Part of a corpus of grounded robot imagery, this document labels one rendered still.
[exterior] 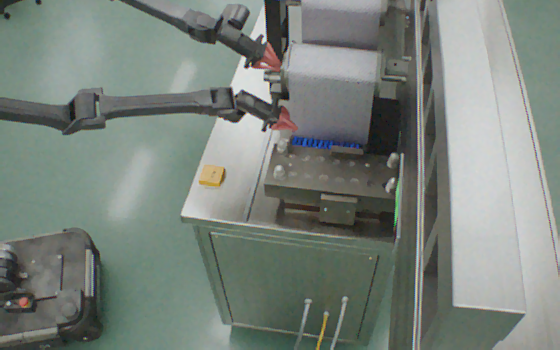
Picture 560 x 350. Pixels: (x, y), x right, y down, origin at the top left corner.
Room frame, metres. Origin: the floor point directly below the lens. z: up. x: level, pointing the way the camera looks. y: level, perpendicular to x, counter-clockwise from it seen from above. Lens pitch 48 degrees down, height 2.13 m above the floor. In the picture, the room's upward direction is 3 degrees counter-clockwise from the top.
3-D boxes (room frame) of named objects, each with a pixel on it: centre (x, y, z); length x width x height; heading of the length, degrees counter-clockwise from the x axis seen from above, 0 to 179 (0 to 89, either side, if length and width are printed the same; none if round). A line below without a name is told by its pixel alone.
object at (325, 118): (1.07, -0.16, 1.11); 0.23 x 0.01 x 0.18; 77
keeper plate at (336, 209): (0.85, -0.17, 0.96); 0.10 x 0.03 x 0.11; 77
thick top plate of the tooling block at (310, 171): (0.94, -0.17, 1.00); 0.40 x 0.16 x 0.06; 77
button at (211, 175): (1.05, 0.21, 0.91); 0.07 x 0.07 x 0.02; 77
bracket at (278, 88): (1.20, -0.03, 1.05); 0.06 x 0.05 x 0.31; 77
